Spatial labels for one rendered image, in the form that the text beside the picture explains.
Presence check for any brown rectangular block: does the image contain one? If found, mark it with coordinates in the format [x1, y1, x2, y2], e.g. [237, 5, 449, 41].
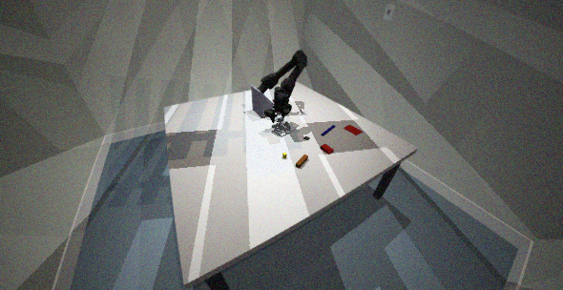
[296, 155, 308, 169]

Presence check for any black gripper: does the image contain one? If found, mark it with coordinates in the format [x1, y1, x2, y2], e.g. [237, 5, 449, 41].
[264, 99, 292, 123]

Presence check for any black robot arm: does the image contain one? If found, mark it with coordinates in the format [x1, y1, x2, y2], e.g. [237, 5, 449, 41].
[258, 50, 308, 116]

